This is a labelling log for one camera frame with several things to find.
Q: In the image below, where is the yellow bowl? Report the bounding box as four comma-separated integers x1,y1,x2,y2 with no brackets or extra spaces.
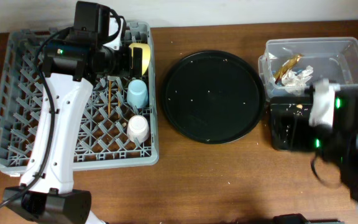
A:
129,43,151,76

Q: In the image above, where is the blue plastic cup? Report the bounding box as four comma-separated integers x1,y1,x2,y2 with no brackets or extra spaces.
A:
127,79,149,109

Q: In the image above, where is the wooden chopstick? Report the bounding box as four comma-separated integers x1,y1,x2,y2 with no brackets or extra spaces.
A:
116,78,122,119
108,80,112,118

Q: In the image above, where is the white tissue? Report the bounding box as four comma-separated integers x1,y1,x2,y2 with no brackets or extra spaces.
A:
281,65,313,95

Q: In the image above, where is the pink plastic cup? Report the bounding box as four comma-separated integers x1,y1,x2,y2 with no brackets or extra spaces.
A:
127,115,150,143

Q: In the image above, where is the gold snack wrapper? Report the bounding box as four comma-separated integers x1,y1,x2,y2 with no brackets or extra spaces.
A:
273,54,303,84

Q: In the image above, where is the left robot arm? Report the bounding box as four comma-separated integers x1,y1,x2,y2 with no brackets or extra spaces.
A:
1,1,146,223

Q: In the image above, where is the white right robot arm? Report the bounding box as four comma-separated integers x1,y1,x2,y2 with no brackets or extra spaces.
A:
269,79,358,203

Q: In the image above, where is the grey dishwasher rack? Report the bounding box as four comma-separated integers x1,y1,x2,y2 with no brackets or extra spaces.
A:
0,28,159,177

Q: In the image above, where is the black rectangular tray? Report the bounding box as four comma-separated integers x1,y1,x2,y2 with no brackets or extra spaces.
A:
269,96,323,152

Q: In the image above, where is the round black tray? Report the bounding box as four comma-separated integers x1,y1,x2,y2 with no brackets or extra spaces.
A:
159,50,265,144

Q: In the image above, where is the clear plastic bin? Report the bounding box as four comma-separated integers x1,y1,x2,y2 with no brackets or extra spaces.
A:
259,37,358,100

